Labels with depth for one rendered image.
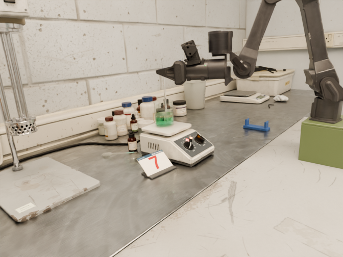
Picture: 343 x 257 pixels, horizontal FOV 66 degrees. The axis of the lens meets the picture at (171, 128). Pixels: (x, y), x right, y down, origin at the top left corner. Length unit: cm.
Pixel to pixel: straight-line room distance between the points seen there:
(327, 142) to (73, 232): 64
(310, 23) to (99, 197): 66
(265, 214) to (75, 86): 86
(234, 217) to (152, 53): 104
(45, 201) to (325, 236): 56
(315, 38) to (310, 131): 24
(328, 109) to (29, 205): 77
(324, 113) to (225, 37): 33
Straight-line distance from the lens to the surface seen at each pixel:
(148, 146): 82
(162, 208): 58
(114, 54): 126
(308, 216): 59
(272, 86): 183
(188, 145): 75
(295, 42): 210
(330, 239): 54
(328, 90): 79
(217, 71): 76
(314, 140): 81
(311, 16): 79
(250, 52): 76
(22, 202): 69
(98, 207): 62
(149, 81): 140
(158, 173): 72
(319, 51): 80
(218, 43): 76
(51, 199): 67
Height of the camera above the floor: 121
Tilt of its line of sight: 16 degrees down
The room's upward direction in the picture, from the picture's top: 3 degrees counter-clockwise
